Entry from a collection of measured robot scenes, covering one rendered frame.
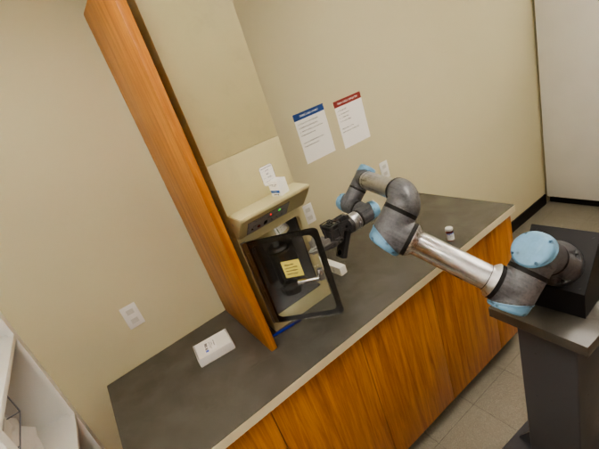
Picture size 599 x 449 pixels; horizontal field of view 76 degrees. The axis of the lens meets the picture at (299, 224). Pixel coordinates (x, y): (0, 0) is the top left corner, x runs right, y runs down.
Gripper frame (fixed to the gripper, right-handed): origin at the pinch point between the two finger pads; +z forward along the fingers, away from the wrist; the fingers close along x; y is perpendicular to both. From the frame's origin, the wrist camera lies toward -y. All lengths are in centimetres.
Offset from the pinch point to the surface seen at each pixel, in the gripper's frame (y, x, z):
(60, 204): 46, -61, 68
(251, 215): 22.9, -6.9, 14.9
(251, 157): 39.6, -18.0, 1.9
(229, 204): 26.9, -18.0, 17.3
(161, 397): -34, -27, 71
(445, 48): 43, -61, -179
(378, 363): -59, 9, -8
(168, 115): 64, -9, 27
